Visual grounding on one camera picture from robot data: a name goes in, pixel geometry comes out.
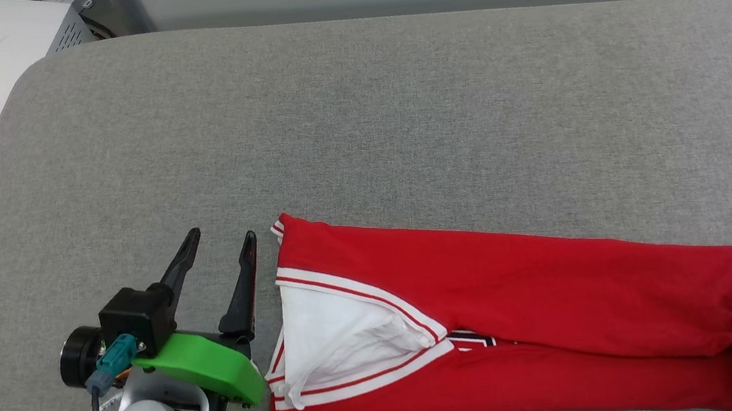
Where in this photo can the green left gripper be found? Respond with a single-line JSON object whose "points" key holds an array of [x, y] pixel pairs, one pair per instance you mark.
{"points": [[207, 368]]}

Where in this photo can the red and white jersey shirt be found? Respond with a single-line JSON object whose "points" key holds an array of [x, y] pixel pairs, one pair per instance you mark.
{"points": [[527, 297]]}

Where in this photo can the grey partition foot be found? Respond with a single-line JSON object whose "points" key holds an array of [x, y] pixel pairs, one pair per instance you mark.
{"points": [[124, 7]]}

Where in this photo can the white equipment box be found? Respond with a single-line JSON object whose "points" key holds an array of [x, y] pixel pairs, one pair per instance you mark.
{"points": [[2, 76]]}

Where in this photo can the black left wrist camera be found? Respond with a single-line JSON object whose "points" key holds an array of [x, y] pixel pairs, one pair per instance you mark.
{"points": [[137, 317]]}

